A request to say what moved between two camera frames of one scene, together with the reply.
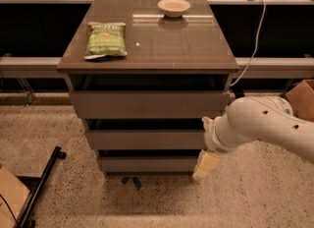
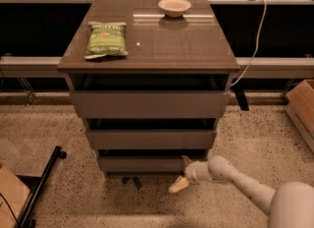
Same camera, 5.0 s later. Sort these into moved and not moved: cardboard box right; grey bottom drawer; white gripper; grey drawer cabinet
Moved: white gripper
Not moved: grey bottom drawer; grey drawer cabinet; cardboard box right
